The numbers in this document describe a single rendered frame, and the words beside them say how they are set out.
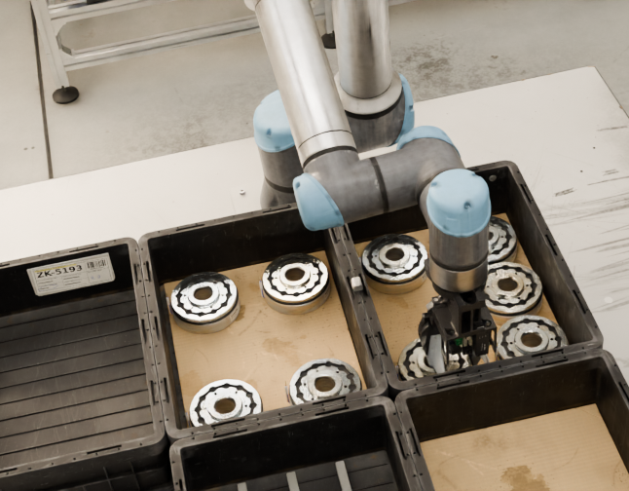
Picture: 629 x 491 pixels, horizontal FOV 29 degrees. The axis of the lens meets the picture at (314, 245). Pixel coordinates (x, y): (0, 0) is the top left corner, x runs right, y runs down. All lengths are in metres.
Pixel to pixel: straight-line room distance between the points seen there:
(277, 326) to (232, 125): 1.75
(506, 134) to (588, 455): 0.84
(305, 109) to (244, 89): 2.08
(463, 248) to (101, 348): 0.63
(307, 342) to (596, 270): 0.54
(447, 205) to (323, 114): 0.22
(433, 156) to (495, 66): 2.13
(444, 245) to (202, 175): 0.89
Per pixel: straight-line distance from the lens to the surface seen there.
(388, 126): 2.03
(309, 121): 1.59
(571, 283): 1.76
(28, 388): 1.86
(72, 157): 3.55
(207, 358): 1.82
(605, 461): 1.70
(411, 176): 1.56
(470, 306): 1.57
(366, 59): 1.92
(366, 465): 1.68
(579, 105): 2.42
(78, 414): 1.81
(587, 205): 2.21
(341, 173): 1.55
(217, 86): 3.69
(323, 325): 1.84
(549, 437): 1.71
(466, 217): 1.48
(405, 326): 1.83
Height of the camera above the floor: 2.21
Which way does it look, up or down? 45 degrees down
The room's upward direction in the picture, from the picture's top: 7 degrees counter-clockwise
